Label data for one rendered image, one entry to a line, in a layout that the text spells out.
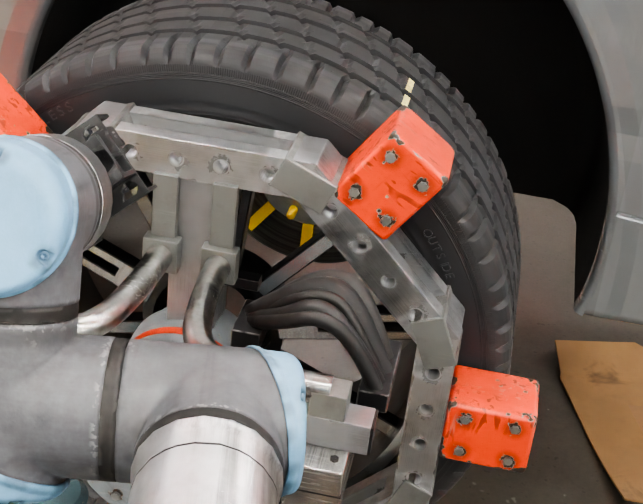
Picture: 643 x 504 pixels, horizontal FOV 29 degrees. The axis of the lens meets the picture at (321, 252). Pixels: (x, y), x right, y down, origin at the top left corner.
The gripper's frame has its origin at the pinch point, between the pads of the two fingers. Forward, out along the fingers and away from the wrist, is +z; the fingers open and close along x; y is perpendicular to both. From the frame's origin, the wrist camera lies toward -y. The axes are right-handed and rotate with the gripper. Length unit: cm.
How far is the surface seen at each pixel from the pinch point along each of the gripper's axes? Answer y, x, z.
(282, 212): 9, -15, 68
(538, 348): 33, -83, 185
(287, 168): 15.8, -8.5, 7.3
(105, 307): -4.1, -9.5, 0.7
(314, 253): 12.4, -17.9, 22.5
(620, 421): 38, -100, 160
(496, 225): 29.9, -26.1, 22.6
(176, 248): 2.4, -9.1, 11.6
